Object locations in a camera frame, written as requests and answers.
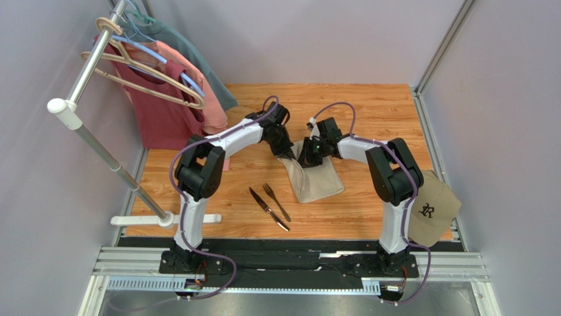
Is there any silver table knife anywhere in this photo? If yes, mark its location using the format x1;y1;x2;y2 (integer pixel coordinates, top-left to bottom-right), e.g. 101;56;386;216
249;187;290;232

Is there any beige baseball cap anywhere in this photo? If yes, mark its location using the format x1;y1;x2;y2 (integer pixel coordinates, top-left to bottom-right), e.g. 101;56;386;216
408;170;462;247

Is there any green wire hanger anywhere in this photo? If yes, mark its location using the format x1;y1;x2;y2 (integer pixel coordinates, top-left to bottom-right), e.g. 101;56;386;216
124;10;156;26

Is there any blue plastic hanger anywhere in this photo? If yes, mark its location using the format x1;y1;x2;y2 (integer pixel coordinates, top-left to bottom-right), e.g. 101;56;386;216
111;1;205;97

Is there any silver fork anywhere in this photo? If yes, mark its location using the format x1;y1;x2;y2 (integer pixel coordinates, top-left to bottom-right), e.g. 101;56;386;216
263;183;292;222

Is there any beige wooden hanger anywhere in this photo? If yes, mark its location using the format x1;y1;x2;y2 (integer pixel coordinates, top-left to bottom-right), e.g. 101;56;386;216
93;17;205;110

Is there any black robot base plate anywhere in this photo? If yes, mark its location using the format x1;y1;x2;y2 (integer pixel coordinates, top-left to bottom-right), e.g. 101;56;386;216
159;250;420;278

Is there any metal clothes rack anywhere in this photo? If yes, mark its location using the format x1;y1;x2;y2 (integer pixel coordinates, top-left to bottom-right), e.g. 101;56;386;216
47;0;223;228

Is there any teal green shirt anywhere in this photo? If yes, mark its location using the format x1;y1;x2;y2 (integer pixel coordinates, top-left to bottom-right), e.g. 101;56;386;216
119;20;238;111

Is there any aluminium frame rail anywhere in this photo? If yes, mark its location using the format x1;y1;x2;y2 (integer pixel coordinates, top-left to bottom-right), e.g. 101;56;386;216
79;247;500;315

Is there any dark red t-shirt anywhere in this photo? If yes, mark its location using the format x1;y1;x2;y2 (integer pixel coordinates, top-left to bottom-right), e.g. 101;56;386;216
111;43;205;150

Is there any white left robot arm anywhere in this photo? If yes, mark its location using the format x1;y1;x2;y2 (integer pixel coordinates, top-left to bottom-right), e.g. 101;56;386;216
159;101;292;274

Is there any beige cloth napkin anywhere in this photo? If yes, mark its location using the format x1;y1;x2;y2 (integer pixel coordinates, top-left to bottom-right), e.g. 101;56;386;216
279;157;345;203

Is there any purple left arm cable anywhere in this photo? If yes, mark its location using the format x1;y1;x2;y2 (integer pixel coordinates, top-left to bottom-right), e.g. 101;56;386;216
169;95;281;301

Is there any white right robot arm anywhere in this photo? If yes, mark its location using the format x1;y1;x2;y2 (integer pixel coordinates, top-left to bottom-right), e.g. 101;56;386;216
298;118;423;275

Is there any salmon pink t-shirt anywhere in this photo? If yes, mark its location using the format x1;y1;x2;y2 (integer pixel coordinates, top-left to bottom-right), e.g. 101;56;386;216
123;41;228;150

